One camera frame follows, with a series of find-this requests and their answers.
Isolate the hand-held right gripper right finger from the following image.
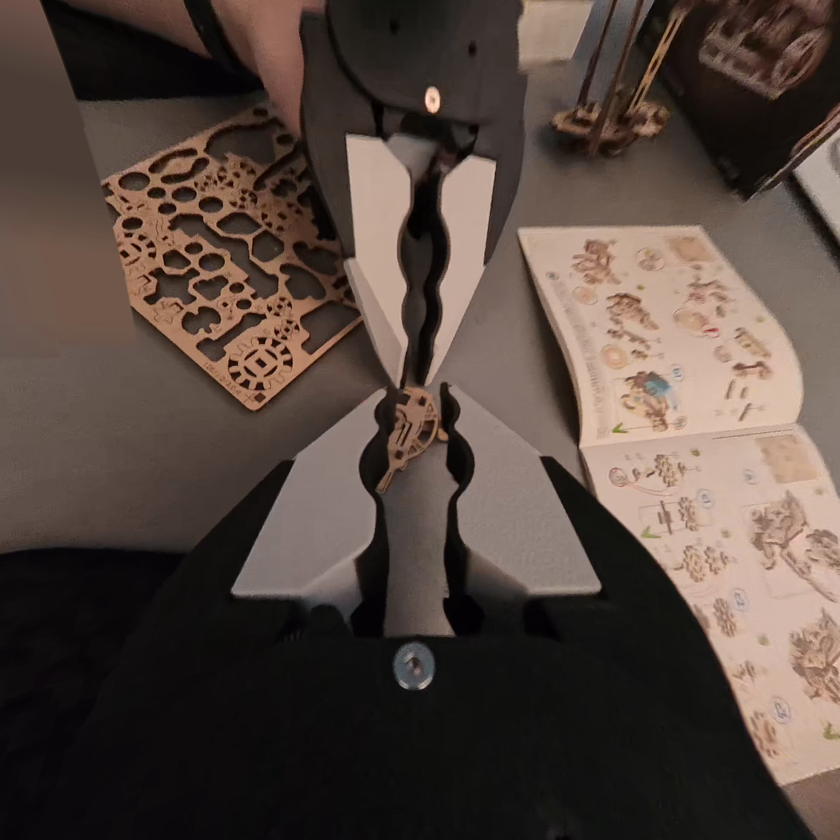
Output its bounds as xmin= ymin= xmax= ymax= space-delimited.
xmin=438 ymin=384 xmax=603 ymax=636

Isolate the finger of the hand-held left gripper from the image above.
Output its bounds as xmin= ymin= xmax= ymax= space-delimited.
xmin=410 ymin=154 xmax=494 ymax=388
xmin=344 ymin=133 xmax=421 ymax=388

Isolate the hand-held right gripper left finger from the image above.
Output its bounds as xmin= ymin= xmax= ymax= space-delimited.
xmin=231 ymin=386 xmax=408 ymax=636

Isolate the wooden model part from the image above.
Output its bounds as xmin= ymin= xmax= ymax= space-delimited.
xmin=374 ymin=386 xmax=451 ymax=494

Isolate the person's left forearm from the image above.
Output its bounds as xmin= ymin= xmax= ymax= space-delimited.
xmin=121 ymin=0 xmax=198 ymax=55

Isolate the partly built wooden model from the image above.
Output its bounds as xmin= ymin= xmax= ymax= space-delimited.
xmin=550 ymin=0 xmax=670 ymax=158

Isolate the black model kit box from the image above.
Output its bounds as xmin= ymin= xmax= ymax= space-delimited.
xmin=640 ymin=0 xmax=840 ymax=201

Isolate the person's left hand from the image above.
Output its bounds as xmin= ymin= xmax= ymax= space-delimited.
xmin=223 ymin=0 xmax=311 ymax=139

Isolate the laser-cut plywood sheet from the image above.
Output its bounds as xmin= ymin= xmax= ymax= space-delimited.
xmin=100 ymin=98 xmax=365 ymax=412

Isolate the instruction booklet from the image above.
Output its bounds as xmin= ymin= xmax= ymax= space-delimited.
xmin=517 ymin=225 xmax=840 ymax=788

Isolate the black wrist strap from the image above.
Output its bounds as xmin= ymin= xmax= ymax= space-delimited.
xmin=182 ymin=0 xmax=240 ymax=74

